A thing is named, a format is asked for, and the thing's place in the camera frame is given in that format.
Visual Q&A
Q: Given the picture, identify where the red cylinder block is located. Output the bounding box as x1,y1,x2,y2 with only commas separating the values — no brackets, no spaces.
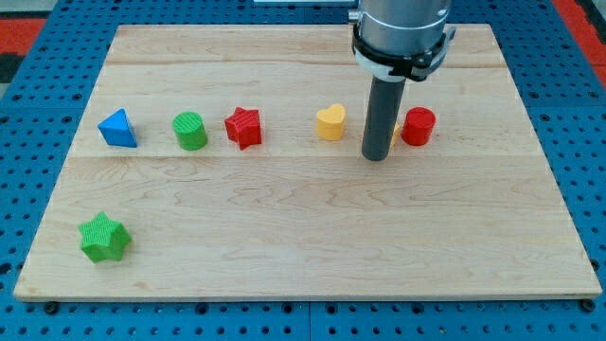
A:
401,107,436,146

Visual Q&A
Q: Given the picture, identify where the red star block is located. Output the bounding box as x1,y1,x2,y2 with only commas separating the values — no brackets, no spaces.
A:
224,107,262,150

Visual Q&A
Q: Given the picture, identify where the wooden board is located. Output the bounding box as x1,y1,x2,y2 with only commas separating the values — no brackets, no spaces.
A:
14,24,602,302

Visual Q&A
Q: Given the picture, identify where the green cylinder block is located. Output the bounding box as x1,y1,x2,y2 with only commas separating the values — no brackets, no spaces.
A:
172,112,207,151

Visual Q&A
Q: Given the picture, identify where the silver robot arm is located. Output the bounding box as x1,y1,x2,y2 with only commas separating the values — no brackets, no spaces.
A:
348,0,455,82

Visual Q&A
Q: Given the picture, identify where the yellow block behind rod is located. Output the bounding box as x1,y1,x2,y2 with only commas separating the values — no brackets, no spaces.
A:
390,122,401,148

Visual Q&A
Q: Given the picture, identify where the yellow heart block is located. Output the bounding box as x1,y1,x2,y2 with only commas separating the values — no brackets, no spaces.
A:
316,103,347,141

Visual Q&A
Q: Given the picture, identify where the green star block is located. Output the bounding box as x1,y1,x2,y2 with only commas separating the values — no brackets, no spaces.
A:
78,211,132,263

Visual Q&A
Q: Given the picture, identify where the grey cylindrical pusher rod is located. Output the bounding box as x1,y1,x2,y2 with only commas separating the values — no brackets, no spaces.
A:
362,77,405,161

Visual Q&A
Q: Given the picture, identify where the blue triangle block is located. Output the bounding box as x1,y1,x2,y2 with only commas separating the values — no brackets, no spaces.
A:
98,108,137,148

